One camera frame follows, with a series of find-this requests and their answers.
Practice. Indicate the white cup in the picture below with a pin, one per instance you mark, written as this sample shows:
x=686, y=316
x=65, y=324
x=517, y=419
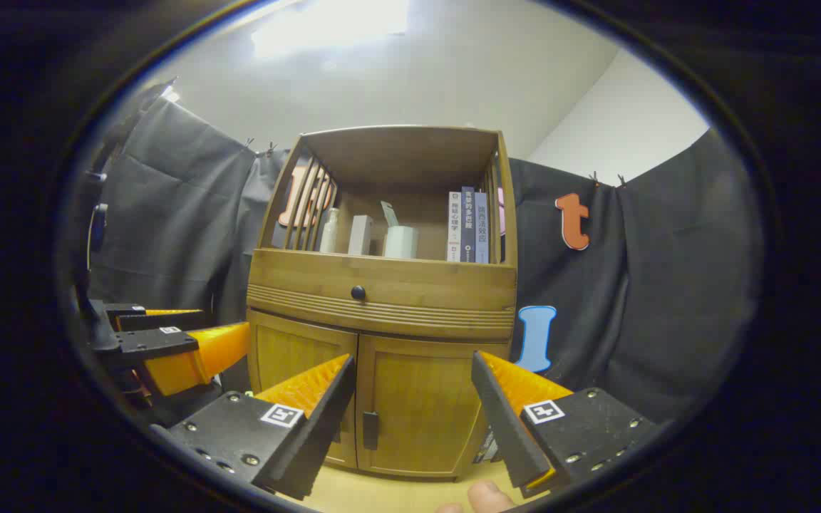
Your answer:
x=402, y=244

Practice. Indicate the white bottle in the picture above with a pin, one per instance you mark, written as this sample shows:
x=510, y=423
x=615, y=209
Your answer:
x=328, y=231

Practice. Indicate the small white box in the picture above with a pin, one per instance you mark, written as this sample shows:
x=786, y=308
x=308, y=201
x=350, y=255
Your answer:
x=360, y=235

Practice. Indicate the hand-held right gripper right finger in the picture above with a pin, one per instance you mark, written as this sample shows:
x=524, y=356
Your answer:
x=507, y=427

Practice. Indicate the pale flat packet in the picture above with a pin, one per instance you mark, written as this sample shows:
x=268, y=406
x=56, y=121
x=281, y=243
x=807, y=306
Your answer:
x=390, y=214

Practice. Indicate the wooden double-door shoe cabinet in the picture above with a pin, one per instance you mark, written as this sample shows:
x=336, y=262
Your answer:
x=410, y=274

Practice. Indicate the wooden cabinet door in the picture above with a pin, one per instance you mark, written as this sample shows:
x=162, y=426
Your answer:
x=289, y=356
x=425, y=399

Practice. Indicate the wooden drawer with black knob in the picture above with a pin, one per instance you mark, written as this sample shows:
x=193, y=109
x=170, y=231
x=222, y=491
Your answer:
x=425, y=285

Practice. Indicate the light blue book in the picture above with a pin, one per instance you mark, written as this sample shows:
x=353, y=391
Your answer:
x=482, y=228

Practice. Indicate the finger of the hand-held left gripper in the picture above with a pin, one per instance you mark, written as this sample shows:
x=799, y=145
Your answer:
x=157, y=343
x=161, y=322

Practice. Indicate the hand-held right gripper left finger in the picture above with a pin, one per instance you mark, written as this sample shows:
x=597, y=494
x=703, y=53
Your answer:
x=318, y=427

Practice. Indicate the white book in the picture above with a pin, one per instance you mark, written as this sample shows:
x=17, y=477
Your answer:
x=454, y=228

